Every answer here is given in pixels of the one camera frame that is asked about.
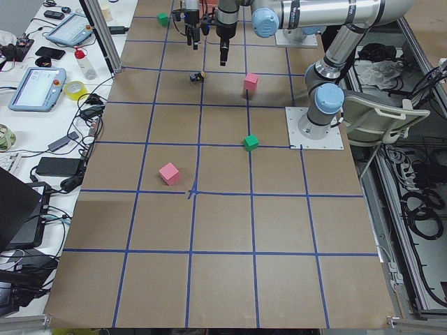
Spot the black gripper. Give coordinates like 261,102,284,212
172,8,200,50
200,12,237,66

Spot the yellow push button switch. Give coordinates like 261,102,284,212
189,72,206,83

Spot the green cube near arm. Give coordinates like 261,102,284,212
243,134,259,151

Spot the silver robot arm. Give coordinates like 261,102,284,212
171,0,200,50
201,0,414,94

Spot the green cube near bin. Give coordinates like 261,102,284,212
157,12,170,27

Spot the pink cube centre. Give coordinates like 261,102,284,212
243,73,259,93

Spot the pink cube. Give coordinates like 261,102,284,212
159,163,181,186
243,73,259,93

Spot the clear squeeze bottle red cap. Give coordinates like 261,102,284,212
74,48,97,80

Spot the teach pendant far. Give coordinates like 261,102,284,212
45,13,93,47

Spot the teach pendant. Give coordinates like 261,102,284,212
8,67,66,112
45,13,93,47

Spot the yellow tape roll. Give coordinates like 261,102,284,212
64,81,88,101

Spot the pink cube far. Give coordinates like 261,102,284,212
159,163,181,186

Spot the teach pendant near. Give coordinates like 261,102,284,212
8,67,66,112

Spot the grey office chair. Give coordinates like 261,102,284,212
342,90,430,147

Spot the black power adapter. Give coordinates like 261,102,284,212
36,157,81,177

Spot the black laptop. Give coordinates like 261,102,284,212
1,169,50,251

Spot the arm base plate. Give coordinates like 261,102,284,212
275,27,321,48
285,107,344,151

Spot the aluminium frame post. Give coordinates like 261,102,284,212
79,0,122,75

